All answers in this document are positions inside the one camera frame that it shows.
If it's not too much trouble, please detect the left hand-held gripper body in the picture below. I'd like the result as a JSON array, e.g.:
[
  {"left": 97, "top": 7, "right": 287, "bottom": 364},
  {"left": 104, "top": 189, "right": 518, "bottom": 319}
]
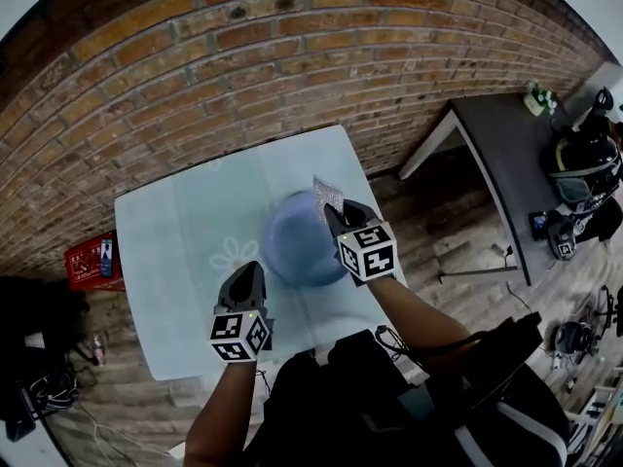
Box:
[{"left": 209, "top": 299, "right": 275, "bottom": 363}]

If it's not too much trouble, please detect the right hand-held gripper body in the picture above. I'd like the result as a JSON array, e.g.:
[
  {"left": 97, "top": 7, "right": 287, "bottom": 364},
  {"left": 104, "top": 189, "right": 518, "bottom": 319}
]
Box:
[{"left": 336, "top": 215, "right": 398, "bottom": 286}]

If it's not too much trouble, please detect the grey scouring cloth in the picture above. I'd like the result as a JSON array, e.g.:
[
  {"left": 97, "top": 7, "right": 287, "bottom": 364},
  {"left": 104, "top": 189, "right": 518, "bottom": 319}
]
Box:
[{"left": 312, "top": 175, "right": 346, "bottom": 223}]

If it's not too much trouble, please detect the large blue plate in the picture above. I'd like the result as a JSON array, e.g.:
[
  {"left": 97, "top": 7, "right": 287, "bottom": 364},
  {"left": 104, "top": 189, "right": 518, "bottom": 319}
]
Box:
[{"left": 264, "top": 190, "right": 351, "bottom": 289}]

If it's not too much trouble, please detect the person's right forearm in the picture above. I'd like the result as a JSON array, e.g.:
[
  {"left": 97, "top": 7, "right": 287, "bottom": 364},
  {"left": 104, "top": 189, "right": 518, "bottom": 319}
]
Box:
[{"left": 367, "top": 274, "right": 471, "bottom": 374}]

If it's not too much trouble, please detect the black shoulder pack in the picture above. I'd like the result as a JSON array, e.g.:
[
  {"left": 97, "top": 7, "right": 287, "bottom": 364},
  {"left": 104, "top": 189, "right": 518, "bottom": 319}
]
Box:
[{"left": 461, "top": 311, "right": 544, "bottom": 388}]

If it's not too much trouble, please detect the person's left forearm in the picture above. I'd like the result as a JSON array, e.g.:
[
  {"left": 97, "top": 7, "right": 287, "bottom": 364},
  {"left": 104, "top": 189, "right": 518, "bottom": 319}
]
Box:
[{"left": 183, "top": 360, "right": 259, "bottom": 467}]

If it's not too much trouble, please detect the light blue flowered tablecloth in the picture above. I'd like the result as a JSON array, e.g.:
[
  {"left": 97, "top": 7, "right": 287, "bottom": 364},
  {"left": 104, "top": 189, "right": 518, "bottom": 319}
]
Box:
[{"left": 114, "top": 124, "right": 410, "bottom": 382}]

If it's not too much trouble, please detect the black smartphone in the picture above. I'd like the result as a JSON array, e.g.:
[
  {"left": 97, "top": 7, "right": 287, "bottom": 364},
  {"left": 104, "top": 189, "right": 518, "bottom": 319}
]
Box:
[{"left": 99, "top": 238, "right": 115, "bottom": 279}]

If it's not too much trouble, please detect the person's black shirt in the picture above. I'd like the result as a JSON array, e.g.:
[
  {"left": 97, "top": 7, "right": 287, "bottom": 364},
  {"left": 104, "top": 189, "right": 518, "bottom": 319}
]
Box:
[{"left": 242, "top": 328, "right": 570, "bottom": 467}]

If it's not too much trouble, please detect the red plastic crate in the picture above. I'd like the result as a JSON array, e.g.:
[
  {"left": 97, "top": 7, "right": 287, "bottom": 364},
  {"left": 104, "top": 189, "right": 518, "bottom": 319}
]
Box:
[{"left": 64, "top": 231, "right": 126, "bottom": 294}]

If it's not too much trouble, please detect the grey desk with white legs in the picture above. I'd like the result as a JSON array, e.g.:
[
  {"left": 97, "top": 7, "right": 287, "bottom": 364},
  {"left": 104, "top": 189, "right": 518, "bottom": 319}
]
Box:
[{"left": 398, "top": 92, "right": 578, "bottom": 286}]

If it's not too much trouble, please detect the small black screen device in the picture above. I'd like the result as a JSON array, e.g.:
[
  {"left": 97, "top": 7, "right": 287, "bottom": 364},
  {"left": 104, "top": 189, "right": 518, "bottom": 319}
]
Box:
[{"left": 529, "top": 210, "right": 551, "bottom": 241}]

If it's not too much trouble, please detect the spare hand-held gripper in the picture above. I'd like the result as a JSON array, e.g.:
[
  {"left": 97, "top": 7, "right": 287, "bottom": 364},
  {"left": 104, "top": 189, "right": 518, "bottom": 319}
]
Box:
[
  {"left": 547, "top": 211, "right": 578, "bottom": 262},
  {"left": 568, "top": 201, "right": 593, "bottom": 231}
]

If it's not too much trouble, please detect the black chair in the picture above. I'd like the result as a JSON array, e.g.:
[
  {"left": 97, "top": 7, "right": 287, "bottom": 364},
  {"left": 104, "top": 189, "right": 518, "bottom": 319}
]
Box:
[{"left": 0, "top": 274, "right": 92, "bottom": 374}]

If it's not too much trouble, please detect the potted plant in white pot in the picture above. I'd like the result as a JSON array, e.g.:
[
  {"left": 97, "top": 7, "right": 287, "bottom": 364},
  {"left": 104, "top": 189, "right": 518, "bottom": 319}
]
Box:
[{"left": 523, "top": 80, "right": 559, "bottom": 116}]

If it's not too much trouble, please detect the open black carrying case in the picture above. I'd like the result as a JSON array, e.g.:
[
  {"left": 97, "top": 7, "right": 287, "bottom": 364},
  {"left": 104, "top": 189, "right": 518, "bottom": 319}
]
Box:
[{"left": 554, "top": 321, "right": 593, "bottom": 354}]

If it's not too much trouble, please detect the black and grey backpack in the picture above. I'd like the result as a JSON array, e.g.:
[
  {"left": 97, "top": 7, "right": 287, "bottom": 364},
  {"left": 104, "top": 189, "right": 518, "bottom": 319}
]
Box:
[{"left": 539, "top": 133, "right": 623, "bottom": 208}]

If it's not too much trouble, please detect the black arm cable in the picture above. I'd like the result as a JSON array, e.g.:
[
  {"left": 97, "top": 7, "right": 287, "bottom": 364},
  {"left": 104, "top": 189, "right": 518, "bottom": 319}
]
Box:
[{"left": 373, "top": 324, "right": 483, "bottom": 359}]

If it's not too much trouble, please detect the black power cable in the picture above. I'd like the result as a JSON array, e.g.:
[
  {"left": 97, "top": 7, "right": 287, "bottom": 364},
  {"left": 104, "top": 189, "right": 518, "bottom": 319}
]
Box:
[{"left": 495, "top": 243, "right": 534, "bottom": 318}]

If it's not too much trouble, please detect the bundle of black cables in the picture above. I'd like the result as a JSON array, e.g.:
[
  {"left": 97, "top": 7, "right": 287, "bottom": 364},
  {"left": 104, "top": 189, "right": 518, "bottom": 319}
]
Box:
[{"left": 26, "top": 372, "right": 79, "bottom": 413}]

